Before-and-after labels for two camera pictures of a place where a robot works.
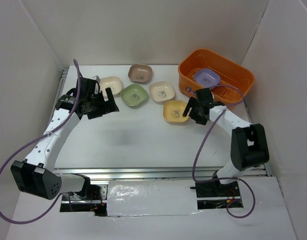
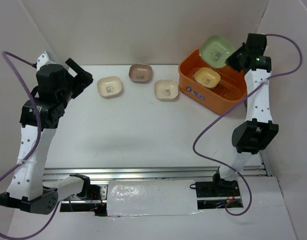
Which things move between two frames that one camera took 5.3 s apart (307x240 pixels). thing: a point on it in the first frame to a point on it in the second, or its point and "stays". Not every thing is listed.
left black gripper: [110, 106] to [82, 80]
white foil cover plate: [151, 197] stays
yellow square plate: [173, 110] to [207, 77]
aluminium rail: [188, 174] stays
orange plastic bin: [231, 72] stays
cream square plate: [114, 83] stays
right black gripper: [193, 103] to [230, 61]
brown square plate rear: [140, 73] stays
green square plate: [134, 95] to [215, 49]
